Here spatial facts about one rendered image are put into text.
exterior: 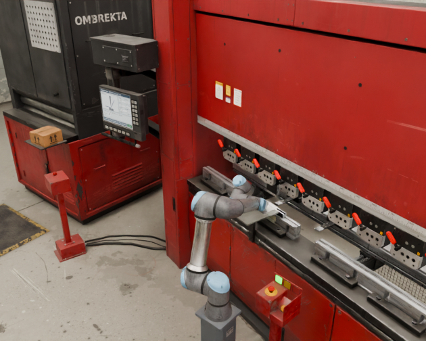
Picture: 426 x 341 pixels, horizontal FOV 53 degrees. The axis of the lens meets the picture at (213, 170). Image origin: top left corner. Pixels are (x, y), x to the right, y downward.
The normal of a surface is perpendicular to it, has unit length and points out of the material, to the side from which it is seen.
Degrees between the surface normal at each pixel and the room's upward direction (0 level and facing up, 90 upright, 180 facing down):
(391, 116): 90
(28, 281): 0
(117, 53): 90
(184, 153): 90
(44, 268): 0
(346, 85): 90
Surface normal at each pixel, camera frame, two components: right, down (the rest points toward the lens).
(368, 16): -0.83, 0.25
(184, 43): 0.56, 0.37
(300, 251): 0.00, -0.90
